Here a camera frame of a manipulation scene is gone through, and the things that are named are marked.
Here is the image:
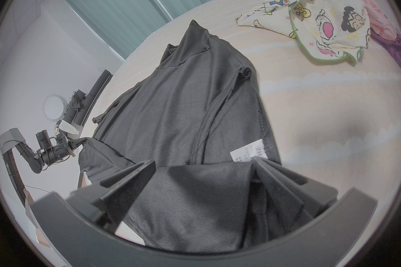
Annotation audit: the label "round white mirror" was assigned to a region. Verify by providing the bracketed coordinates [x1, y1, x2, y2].
[42, 95, 65, 120]

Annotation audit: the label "dark grey garment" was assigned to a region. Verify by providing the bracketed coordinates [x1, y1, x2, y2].
[64, 90, 88, 110]

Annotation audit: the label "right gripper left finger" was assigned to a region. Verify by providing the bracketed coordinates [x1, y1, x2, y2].
[100, 159, 157, 226]

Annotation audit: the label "white printed pyjamas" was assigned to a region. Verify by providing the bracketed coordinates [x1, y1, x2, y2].
[236, 0, 372, 67]

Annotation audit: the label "purple garment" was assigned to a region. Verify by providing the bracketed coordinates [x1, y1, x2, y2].
[370, 29, 401, 70]

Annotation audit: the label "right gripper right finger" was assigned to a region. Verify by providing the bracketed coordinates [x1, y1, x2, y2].
[251, 156, 339, 219]

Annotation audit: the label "dark grey dressing table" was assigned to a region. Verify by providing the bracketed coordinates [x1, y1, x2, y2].
[63, 90, 90, 127]

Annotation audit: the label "black chest of drawers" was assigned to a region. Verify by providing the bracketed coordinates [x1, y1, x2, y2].
[84, 69, 113, 127]

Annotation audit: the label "bed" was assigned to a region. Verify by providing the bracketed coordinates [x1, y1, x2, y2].
[78, 0, 401, 247]

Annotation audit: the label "black T-shirt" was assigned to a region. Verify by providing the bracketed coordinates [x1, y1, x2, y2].
[77, 20, 317, 253]

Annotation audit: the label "pink garment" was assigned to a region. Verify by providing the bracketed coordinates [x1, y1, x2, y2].
[354, 0, 399, 41]

